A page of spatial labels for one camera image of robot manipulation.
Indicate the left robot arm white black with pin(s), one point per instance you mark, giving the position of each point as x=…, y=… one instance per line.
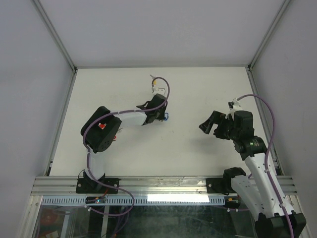
x=100, y=131

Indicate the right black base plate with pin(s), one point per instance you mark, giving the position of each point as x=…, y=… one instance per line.
x=218, y=185

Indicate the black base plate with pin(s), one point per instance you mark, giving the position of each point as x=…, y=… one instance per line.
x=218, y=185
x=88, y=186

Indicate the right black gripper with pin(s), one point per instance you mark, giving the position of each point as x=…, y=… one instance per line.
x=215, y=117

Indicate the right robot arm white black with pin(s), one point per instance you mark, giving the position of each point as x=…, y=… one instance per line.
x=274, y=216

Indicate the grey slotted cable duct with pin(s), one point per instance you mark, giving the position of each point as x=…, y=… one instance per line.
x=152, y=199

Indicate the aluminium front rail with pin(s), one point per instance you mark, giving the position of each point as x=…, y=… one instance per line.
x=68, y=185

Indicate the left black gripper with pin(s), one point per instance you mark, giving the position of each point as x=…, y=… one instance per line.
x=161, y=117

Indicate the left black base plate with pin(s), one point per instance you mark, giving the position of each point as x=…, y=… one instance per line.
x=88, y=186

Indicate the blue tag key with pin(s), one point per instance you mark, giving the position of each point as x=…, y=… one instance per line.
x=166, y=116

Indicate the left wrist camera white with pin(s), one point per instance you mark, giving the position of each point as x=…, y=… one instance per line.
x=158, y=90

